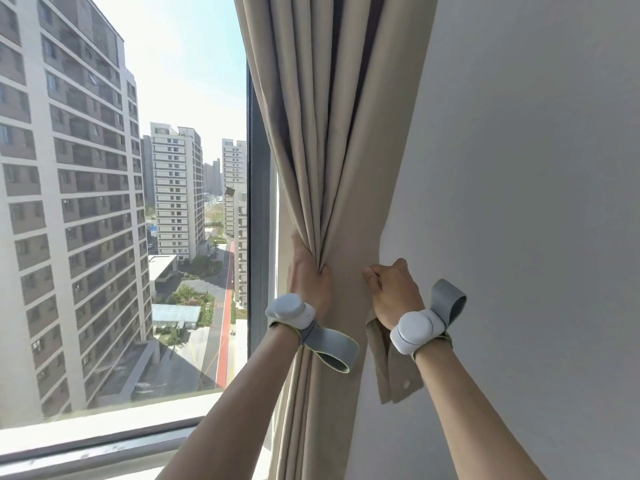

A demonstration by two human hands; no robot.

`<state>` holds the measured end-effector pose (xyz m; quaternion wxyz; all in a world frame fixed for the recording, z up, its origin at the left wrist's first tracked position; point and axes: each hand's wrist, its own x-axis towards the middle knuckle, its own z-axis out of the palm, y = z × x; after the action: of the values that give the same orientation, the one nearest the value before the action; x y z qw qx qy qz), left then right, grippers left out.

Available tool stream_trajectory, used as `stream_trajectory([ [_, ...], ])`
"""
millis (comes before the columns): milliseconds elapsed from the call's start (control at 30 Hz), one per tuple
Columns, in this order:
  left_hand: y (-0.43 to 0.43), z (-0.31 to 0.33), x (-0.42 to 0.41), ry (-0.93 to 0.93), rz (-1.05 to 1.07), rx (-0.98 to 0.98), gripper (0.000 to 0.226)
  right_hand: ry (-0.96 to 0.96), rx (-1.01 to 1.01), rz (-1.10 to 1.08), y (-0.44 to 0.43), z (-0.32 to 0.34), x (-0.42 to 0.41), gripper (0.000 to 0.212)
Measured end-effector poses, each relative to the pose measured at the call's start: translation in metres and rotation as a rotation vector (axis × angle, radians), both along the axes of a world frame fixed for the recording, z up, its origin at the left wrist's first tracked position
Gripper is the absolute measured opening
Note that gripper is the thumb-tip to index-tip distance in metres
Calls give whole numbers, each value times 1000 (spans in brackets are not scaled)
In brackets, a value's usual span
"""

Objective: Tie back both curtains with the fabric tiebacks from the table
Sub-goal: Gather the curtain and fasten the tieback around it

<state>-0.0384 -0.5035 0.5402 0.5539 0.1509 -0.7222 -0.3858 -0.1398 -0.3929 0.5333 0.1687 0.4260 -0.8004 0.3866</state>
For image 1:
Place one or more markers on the person's left hand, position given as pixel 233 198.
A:
pixel 310 287

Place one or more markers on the person's right hand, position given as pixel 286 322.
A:
pixel 395 294

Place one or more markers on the beige curtain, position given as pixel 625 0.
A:
pixel 340 144

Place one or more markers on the person's left forearm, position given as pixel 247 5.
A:
pixel 240 414

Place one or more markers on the person's right forearm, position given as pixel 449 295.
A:
pixel 465 419

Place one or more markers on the white grey wrist tracker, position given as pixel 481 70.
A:
pixel 287 309
pixel 415 332

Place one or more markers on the slim white tower building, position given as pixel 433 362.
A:
pixel 234 169

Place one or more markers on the large grey apartment building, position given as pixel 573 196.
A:
pixel 65 194

